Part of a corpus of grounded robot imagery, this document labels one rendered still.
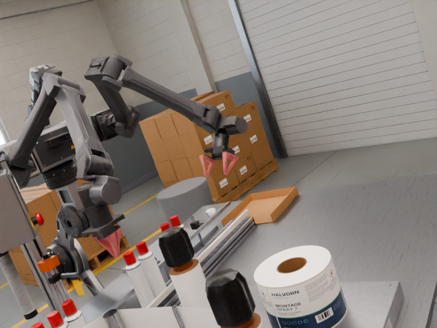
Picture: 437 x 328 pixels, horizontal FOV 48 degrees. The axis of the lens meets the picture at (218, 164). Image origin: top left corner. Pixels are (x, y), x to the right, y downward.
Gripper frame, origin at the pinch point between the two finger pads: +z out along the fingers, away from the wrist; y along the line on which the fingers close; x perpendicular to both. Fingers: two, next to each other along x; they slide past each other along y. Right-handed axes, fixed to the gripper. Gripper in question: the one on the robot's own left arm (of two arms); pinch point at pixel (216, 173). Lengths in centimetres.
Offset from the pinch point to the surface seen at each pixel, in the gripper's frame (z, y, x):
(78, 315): 53, 1, -45
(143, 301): 48, -5, -19
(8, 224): 33, -3, -68
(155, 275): 39.2, -4.9, -15.6
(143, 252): 32.5, -6.1, -21.4
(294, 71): -231, -212, 307
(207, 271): 34.4, -5.5, 8.1
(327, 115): -184, -186, 345
